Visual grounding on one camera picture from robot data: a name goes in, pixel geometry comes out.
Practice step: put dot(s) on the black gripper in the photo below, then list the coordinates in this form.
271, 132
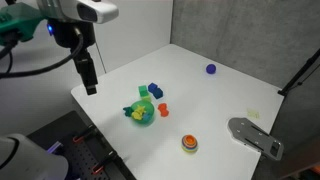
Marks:
66, 31

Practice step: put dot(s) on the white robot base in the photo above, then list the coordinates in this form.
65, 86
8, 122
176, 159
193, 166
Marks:
30, 160

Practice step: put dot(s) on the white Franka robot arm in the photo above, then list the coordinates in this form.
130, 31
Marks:
66, 8

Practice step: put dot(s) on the green bowl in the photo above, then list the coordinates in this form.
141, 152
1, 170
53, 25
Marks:
149, 110

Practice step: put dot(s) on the teal toy figure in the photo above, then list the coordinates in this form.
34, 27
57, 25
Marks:
127, 111

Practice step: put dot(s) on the black clamp with orange tips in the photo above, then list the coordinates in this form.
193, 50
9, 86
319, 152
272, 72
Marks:
106, 162
85, 134

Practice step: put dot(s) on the yellow star toy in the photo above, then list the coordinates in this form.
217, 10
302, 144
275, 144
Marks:
140, 109

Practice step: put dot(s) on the blue cube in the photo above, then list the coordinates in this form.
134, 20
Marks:
158, 93
152, 87

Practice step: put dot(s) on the small blue toy piece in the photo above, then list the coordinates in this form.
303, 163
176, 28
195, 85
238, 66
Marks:
146, 117

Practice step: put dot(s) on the black perforated board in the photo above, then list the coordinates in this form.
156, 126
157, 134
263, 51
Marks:
80, 160

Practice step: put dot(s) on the orange toy figure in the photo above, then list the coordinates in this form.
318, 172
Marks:
163, 110

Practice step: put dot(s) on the rainbow stacking toy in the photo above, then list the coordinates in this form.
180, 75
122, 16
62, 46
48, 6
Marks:
189, 144

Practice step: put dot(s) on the blue ball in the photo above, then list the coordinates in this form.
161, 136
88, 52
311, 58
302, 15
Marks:
210, 69

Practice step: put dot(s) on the pale yellow sticky note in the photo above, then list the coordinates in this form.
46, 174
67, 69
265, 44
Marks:
253, 113

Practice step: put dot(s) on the grey metal plate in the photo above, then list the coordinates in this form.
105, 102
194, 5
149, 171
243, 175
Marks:
253, 136

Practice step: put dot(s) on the black stand pole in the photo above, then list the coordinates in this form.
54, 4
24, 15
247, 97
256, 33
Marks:
300, 73

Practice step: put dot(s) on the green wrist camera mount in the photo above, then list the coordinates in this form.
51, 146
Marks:
18, 21

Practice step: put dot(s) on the black camera bracket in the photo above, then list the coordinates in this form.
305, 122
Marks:
10, 2

